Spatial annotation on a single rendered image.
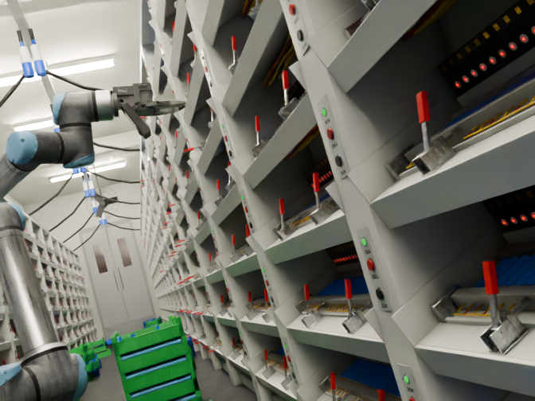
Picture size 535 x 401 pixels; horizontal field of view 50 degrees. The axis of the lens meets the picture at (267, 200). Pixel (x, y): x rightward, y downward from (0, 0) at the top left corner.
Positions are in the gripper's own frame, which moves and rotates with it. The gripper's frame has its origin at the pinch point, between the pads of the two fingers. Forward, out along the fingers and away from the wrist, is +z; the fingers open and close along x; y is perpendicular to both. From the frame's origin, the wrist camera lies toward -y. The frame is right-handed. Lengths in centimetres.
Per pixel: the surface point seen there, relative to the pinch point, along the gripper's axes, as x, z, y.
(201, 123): 44.7, 11.6, 8.1
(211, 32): -31.5, 6.5, 8.7
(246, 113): -25.3, 13.9, -11.6
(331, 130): -91, 11, -36
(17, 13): 179, -72, 128
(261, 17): -74, 8, -9
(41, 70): 198, -63, 99
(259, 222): -25.3, 13.1, -40.9
